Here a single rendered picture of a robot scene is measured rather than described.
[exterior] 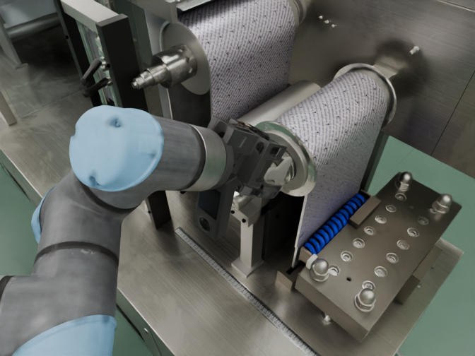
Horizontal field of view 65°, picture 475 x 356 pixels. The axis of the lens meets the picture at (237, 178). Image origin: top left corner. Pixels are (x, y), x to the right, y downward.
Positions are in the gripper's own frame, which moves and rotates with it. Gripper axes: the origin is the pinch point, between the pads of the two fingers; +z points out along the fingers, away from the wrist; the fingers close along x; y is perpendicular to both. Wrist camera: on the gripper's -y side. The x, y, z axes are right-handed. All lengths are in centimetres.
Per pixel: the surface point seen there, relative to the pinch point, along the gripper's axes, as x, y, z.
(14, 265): 124, -124, 45
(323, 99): 2.9, 15.4, 8.0
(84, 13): 35.2, 9.7, -18.8
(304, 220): -4.3, -5.8, 11.9
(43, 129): 88, -33, 13
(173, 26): 29.7, 14.5, -5.6
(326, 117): -0.4, 13.0, 5.7
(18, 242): 136, -119, 50
